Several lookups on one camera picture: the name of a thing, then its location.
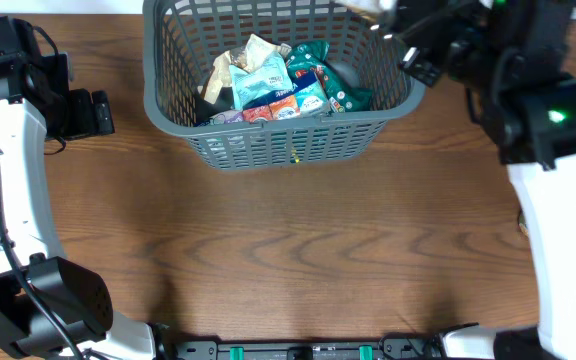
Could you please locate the green Nescafe coffee bag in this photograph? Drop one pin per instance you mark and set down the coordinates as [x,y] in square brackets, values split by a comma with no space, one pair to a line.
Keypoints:
[311,57]

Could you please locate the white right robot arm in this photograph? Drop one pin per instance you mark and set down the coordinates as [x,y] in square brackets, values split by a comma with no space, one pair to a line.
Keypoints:
[534,130]

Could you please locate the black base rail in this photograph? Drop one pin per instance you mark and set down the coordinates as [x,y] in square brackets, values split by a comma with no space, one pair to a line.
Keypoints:
[385,349]

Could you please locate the Kleenex tissue multipack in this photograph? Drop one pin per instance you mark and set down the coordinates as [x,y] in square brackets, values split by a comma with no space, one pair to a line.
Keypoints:
[307,98]

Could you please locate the mint green wipes packet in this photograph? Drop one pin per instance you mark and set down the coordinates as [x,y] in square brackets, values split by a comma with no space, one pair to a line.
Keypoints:
[272,75]

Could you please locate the grey plastic basket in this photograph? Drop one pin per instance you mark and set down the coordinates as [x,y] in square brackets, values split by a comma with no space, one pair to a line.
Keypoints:
[183,38]

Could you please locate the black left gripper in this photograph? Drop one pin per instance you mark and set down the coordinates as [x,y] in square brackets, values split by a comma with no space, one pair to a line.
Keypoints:
[81,113]

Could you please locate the beige paper snack bag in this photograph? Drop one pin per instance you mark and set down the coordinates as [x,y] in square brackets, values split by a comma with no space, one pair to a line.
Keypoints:
[248,57]

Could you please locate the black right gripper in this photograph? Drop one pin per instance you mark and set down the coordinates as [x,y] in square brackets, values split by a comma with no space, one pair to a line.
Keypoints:
[426,67]

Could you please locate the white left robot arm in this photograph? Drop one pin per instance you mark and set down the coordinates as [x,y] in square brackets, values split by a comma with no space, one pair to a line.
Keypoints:
[50,307]

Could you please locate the green lid jar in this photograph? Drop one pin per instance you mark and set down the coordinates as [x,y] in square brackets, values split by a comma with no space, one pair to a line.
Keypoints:
[522,225]

